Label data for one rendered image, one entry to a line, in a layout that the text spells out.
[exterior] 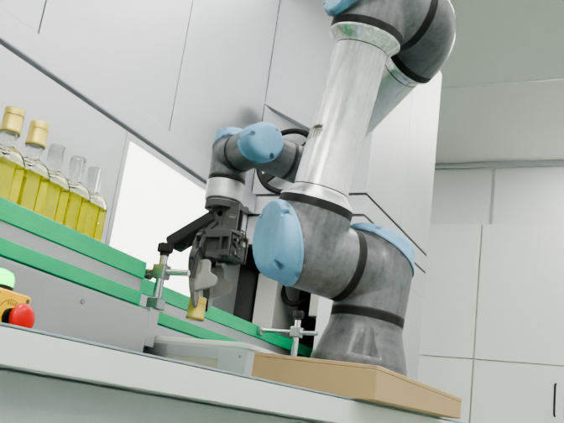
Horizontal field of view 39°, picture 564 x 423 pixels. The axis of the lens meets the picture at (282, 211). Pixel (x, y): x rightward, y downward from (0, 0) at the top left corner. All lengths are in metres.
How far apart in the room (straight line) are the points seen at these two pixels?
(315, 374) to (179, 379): 0.32
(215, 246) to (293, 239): 0.42
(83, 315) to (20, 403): 0.53
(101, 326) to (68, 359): 0.59
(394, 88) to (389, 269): 0.35
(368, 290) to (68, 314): 0.47
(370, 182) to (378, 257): 1.13
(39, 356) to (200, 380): 0.20
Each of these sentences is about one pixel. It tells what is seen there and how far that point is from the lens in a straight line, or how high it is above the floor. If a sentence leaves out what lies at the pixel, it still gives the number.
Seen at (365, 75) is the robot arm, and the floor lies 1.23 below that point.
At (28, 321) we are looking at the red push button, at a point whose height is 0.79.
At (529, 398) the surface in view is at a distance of 4.86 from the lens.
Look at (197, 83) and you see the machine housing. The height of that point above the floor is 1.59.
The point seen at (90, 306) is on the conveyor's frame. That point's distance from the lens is 1.33.
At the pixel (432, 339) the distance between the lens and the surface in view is 5.01.
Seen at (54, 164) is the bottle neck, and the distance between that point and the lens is 1.47.
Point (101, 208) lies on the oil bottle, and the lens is 1.55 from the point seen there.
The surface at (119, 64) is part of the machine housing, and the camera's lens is 1.92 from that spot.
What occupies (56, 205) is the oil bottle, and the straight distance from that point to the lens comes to 1.45.
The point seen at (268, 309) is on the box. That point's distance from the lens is 2.45.
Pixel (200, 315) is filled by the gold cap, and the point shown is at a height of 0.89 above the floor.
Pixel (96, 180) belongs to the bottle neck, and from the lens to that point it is 1.56.
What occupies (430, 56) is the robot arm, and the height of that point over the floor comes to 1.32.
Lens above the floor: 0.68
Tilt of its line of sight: 16 degrees up
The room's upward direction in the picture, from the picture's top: 8 degrees clockwise
